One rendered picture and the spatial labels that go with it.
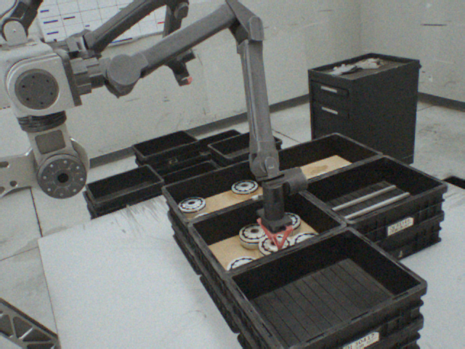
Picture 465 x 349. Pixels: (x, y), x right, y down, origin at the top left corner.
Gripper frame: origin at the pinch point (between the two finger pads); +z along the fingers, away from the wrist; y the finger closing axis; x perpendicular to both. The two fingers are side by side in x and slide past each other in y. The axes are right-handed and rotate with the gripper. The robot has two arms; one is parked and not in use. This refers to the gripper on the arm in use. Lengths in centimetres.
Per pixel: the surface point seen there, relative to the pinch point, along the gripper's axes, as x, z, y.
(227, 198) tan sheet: -3.1, 8.3, 43.7
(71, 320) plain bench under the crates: 62, 22, 25
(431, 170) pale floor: -204, 89, 122
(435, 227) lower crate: -56, 11, -8
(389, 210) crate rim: -34.5, -3.3, -8.7
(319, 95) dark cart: -122, 19, 155
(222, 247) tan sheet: 11.1, 7.8, 15.7
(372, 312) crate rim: -2.7, -3.9, -38.5
